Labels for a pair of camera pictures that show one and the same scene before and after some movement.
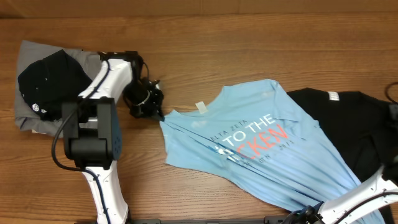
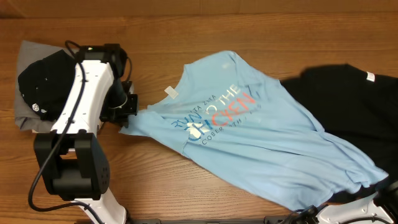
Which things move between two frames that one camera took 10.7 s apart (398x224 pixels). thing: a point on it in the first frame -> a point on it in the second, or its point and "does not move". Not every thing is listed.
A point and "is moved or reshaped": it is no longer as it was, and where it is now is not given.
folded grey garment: x=27 y=118 does not move
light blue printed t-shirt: x=253 y=134 is moved or reshaped
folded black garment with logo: x=46 y=83 does not move
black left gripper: x=150 y=111 -> x=131 y=108
